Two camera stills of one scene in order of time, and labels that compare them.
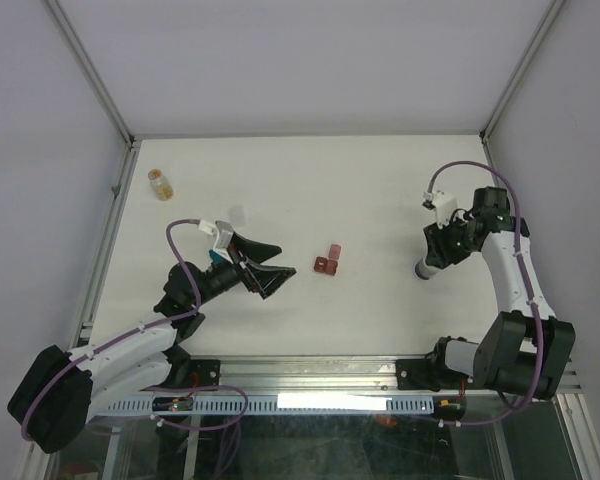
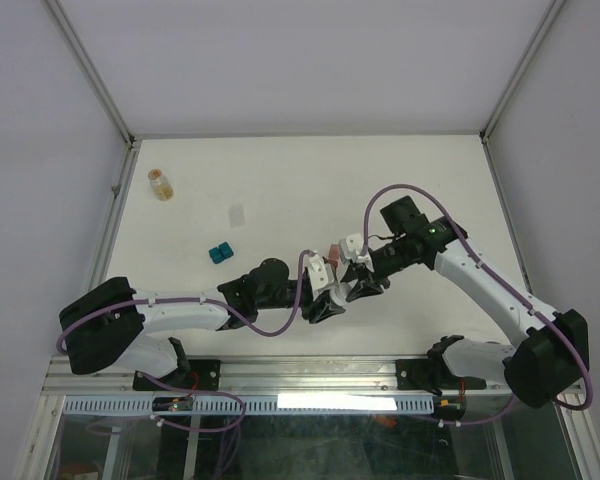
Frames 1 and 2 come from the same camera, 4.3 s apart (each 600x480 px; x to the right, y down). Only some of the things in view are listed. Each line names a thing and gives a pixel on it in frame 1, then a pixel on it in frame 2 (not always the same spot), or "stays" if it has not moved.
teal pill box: [215, 256] stays
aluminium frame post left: [92, 73] stays
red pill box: [328, 265] stays
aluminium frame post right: [553, 9] stays
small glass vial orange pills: [160, 184] stays
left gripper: [261, 279] → [315, 311]
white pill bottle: [424, 271] → [340, 292]
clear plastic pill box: [236, 215] stays
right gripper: [438, 253] → [370, 287]
